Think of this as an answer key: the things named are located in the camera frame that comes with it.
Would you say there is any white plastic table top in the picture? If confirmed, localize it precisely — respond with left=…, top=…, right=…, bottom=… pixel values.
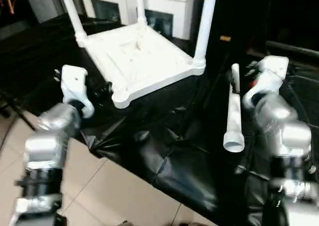
left=76, top=23, right=207, bottom=110

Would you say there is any white cabinet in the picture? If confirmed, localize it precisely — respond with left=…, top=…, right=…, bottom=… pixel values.
left=79, top=0, right=198, bottom=40

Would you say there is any black tripod stand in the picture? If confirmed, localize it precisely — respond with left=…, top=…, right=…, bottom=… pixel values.
left=0, top=86, right=37, bottom=131

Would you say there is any black long bar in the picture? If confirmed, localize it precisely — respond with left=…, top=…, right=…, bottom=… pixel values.
left=264, top=40, right=319, bottom=60

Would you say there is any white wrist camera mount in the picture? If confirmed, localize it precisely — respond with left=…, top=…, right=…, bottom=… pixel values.
left=242, top=56, right=290, bottom=107
left=60, top=64, right=96, bottom=119

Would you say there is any black case with gold label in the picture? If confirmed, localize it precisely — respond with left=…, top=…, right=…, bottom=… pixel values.
left=194, top=0, right=271, bottom=62

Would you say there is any white plastic table leg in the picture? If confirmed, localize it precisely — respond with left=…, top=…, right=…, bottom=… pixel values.
left=136, top=0, right=148, bottom=27
left=58, top=0, right=90, bottom=41
left=191, top=0, right=219, bottom=69
left=222, top=63, right=245, bottom=154

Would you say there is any black mat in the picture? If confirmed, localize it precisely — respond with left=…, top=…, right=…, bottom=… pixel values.
left=0, top=13, right=319, bottom=226

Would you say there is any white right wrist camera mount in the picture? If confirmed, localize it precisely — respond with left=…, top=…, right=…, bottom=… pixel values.
left=242, top=56, right=290, bottom=107

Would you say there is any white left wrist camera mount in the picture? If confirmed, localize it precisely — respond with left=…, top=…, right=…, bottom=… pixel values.
left=60, top=64, right=96, bottom=119

